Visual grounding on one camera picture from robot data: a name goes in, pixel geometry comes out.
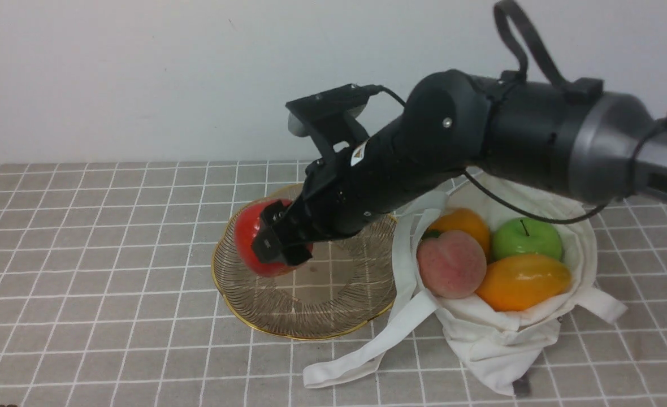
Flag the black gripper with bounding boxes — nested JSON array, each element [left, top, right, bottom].
[[252, 116, 470, 266]]

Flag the red apple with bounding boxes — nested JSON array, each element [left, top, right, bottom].
[[233, 200, 295, 278]]

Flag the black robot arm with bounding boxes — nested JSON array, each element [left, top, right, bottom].
[[249, 70, 667, 266]]

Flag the white cloth bag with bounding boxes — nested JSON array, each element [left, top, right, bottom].
[[302, 183, 626, 396]]

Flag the gold-rimmed glass plate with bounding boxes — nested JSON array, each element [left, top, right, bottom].
[[211, 205, 397, 340]]

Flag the pink peach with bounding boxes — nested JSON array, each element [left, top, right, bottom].
[[416, 230, 488, 300]]

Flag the rear orange mango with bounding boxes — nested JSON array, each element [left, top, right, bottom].
[[427, 207, 491, 261]]

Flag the orange mango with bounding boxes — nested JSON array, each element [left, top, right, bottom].
[[427, 207, 491, 261], [475, 253, 572, 312]]

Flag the green apple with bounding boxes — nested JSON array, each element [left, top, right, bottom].
[[491, 217, 564, 261]]

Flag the front orange mango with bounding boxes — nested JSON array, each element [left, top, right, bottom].
[[475, 253, 572, 312]]

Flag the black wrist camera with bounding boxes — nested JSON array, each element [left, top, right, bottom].
[[285, 84, 383, 164]]

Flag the black cable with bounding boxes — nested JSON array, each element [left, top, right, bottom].
[[362, 0, 667, 226]]

